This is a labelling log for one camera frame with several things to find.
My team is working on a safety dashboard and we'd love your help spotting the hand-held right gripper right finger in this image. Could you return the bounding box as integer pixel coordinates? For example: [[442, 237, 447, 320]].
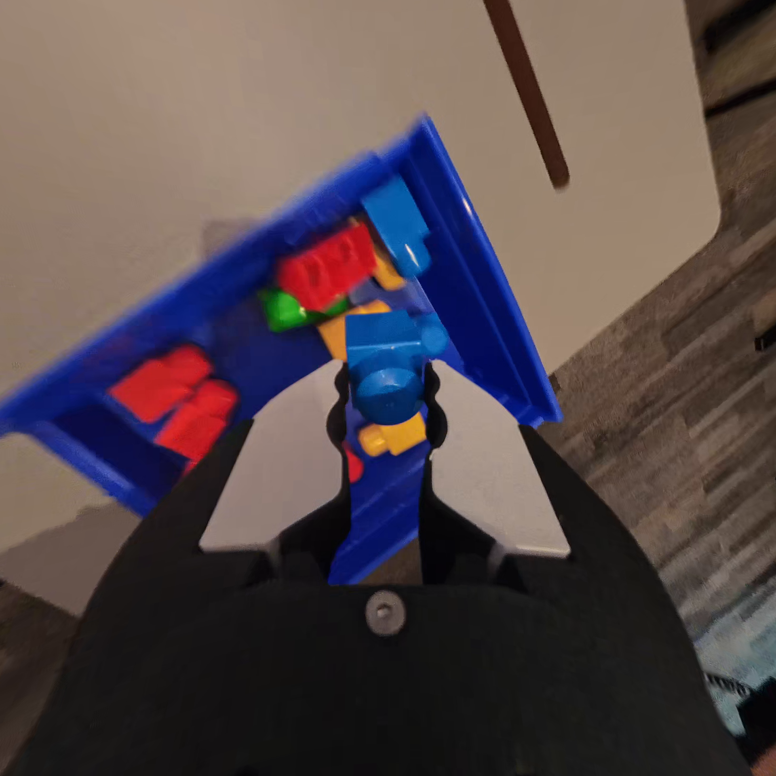
[[418, 359, 572, 586]]

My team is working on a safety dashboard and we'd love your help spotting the blue toy block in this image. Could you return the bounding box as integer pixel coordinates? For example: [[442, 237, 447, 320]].
[[344, 309, 449, 426]]

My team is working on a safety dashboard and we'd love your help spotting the blue plastic bin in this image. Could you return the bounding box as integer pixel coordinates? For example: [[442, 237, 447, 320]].
[[0, 112, 565, 586]]

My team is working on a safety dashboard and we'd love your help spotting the pile of colourful toy blocks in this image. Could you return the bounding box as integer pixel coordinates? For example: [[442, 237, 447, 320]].
[[108, 176, 434, 486]]

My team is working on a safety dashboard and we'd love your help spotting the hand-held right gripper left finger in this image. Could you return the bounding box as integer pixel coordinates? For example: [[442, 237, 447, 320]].
[[199, 359, 354, 584]]

